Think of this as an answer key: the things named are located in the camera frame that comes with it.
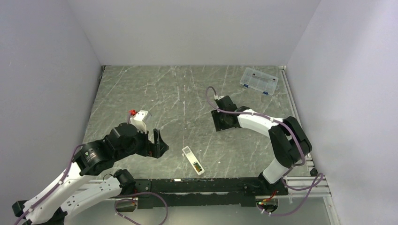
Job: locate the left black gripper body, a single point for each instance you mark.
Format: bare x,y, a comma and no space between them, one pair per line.
153,149

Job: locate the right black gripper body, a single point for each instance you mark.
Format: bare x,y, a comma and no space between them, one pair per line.
219,120

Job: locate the white remote control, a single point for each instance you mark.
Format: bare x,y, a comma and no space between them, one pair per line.
192,158

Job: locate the gold green AAA battery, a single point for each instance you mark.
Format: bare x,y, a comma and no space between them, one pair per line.
197,167

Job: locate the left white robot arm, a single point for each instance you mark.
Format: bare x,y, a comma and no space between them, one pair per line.
58,202

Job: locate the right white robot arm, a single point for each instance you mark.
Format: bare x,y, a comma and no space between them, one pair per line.
289,142

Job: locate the clear plastic organizer box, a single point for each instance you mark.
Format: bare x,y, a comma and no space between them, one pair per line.
259,81

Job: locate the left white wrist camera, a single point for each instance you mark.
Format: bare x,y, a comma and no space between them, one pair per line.
139,119

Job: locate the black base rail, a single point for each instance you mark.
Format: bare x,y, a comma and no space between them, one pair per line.
244,191

